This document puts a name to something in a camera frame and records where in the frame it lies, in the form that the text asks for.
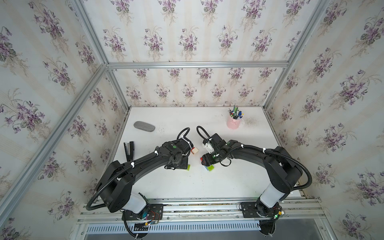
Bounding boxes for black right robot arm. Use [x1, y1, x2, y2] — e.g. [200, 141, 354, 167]
[197, 126, 313, 210]

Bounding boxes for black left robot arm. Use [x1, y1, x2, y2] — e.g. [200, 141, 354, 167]
[86, 128, 194, 216]

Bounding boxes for pink pen cup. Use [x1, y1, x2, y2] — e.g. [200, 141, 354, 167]
[227, 116, 242, 130]

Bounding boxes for black stapler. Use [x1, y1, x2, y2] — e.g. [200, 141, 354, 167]
[124, 141, 135, 162]

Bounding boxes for grey oval eraser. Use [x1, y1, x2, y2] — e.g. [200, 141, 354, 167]
[134, 121, 156, 132]

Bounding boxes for pens in cup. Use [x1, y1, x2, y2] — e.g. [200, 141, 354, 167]
[229, 105, 244, 120]

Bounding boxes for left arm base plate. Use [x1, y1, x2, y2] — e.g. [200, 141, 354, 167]
[122, 204, 164, 222]

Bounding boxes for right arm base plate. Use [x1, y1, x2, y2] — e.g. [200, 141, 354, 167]
[239, 201, 284, 220]

